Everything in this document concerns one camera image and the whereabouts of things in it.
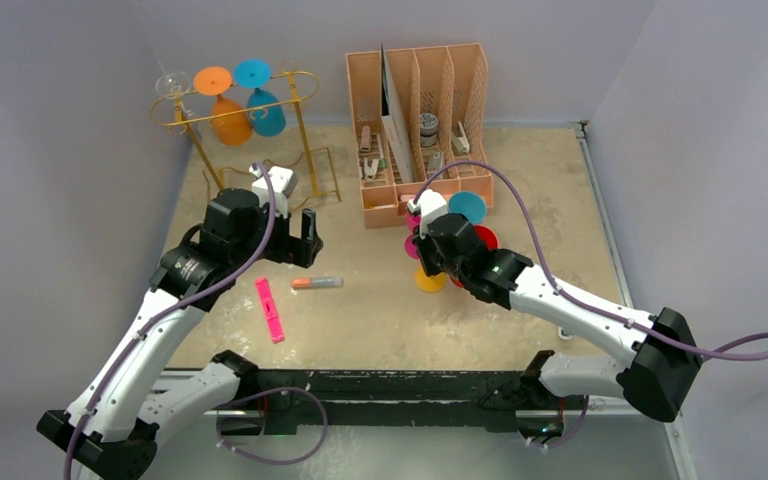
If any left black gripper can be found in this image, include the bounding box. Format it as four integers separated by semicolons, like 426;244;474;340
231;198;320;270

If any red plastic wine glass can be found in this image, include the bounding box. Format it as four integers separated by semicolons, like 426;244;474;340
450;224;500;289

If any light blue wine glass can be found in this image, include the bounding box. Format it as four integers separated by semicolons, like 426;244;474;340
448;191;488;224

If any magenta plastic wine glass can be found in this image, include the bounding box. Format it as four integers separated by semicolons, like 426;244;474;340
404;213;420;259

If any yellow plastic wine glass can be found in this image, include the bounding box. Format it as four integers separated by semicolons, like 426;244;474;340
414;266;448;293

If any clear wine glass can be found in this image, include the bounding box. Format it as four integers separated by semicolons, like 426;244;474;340
155;71;192;100

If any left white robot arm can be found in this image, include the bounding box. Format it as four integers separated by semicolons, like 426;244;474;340
37;188;323;479

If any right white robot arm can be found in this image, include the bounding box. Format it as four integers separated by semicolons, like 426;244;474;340
411;213;703;423

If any orange plastic wine glass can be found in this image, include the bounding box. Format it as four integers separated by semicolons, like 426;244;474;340
193;66;253;146

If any dark blue wine glass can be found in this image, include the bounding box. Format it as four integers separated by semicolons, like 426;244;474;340
232;58;286;137

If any orange grey marker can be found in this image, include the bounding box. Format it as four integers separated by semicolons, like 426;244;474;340
291;276;343;290

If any small white stapler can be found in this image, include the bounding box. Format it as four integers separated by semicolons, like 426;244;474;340
451;121;471;156

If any pink flat clip tool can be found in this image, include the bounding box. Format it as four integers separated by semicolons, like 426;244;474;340
255;277;285;344

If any round grey tin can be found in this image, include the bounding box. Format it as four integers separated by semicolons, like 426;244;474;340
419;112;440;148

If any white folder in organizer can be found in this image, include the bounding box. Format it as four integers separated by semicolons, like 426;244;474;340
380;45;415;183

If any peach desk organizer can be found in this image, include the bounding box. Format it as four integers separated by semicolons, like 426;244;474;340
345;43;494;229

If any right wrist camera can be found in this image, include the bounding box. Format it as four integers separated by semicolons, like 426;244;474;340
407;189;449;238

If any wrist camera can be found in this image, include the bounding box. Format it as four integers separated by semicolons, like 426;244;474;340
407;189;449;238
249;163;298;219

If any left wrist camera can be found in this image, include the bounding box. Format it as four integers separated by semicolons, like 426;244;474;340
249;163;298;219

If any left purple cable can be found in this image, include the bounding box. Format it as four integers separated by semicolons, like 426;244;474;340
62;162;329;480

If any purple cable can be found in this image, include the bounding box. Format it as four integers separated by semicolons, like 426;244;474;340
410;160;768;452
62;162;329;480

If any gold wire glass rack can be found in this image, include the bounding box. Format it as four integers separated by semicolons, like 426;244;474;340
150;62;342;213

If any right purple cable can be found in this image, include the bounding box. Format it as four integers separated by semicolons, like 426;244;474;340
410;160;768;452

